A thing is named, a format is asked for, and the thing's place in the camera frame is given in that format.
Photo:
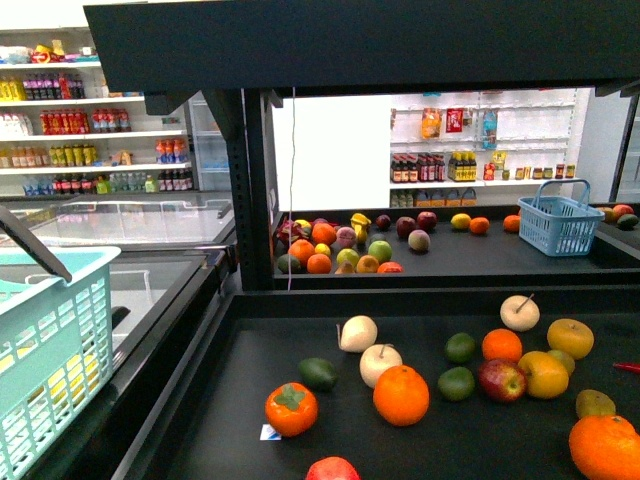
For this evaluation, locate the light blue shopping basket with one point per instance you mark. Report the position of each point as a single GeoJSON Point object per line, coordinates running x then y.
{"type": "Point", "coordinates": [56, 349]}

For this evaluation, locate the grey basket handle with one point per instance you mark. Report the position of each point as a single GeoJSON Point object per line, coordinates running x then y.
{"type": "Point", "coordinates": [25, 239]}

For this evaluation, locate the black overhead shelf canopy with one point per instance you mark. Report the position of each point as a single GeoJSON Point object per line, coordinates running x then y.
{"type": "Point", "coordinates": [332, 48]}

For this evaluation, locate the white onion-shaped fruit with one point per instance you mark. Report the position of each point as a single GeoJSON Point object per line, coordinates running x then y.
{"type": "Point", "coordinates": [357, 334]}

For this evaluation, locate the white pear with stem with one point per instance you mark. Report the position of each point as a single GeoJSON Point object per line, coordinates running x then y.
{"type": "Point", "coordinates": [375, 360]}

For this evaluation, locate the dark green avocado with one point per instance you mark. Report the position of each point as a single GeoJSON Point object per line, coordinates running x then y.
{"type": "Point", "coordinates": [318, 374]}

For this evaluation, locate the glass top freezer chest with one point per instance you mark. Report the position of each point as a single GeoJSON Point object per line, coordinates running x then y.
{"type": "Point", "coordinates": [174, 247]}

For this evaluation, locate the orange persimmon with green calyx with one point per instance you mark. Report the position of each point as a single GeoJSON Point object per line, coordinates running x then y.
{"type": "Point", "coordinates": [291, 409]}

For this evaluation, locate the large orange middle tray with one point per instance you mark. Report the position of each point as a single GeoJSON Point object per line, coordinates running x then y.
{"type": "Point", "coordinates": [401, 396]}

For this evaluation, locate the green lime upper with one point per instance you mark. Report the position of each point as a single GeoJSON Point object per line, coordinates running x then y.
{"type": "Point", "coordinates": [460, 348]}

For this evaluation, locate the green lime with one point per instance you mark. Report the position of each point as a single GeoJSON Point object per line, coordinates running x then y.
{"type": "Point", "coordinates": [456, 384]}
{"type": "Point", "coordinates": [460, 348]}

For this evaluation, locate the green lime lower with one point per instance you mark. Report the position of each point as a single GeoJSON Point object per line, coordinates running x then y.
{"type": "Point", "coordinates": [456, 384]}

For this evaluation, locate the small blue white label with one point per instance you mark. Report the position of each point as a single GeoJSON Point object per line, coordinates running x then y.
{"type": "Point", "coordinates": [268, 433]}

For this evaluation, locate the small orange back tray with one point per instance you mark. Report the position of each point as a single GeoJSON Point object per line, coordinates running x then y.
{"type": "Point", "coordinates": [502, 344]}

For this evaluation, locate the white pear back tray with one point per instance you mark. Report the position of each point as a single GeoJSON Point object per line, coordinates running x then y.
{"type": "Point", "coordinates": [520, 313]}

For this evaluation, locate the red apple front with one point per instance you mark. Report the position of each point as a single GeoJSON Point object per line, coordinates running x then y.
{"type": "Point", "coordinates": [332, 468]}

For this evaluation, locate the small blue basket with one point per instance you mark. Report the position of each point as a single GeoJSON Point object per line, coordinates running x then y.
{"type": "Point", "coordinates": [559, 226]}

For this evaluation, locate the yellow apple beside red apple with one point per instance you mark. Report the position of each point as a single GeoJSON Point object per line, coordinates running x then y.
{"type": "Point", "coordinates": [546, 376]}

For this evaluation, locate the yellow apple right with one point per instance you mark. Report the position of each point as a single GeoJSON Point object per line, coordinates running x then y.
{"type": "Point", "coordinates": [571, 336]}

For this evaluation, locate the small yellow green fruit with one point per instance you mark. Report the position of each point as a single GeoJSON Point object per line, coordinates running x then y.
{"type": "Point", "coordinates": [565, 359]}

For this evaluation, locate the white drinks shelving unit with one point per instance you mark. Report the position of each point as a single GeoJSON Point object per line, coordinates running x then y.
{"type": "Point", "coordinates": [65, 132]}

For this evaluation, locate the brown kiwi fruit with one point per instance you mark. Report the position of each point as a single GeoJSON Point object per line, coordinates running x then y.
{"type": "Point", "coordinates": [591, 402]}

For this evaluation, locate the red chili pepper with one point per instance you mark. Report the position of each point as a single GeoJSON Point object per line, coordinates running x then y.
{"type": "Point", "coordinates": [628, 367]}

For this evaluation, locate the large orange right front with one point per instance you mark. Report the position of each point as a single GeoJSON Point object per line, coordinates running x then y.
{"type": "Point", "coordinates": [605, 447]}

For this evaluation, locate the black shelf upright post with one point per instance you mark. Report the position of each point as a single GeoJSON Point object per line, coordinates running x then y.
{"type": "Point", "coordinates": [227, 109]}

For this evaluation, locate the white wall goods shelf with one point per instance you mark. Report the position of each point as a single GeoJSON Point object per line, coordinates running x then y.
{"type": "Point", "coordinates": [482, 147]}

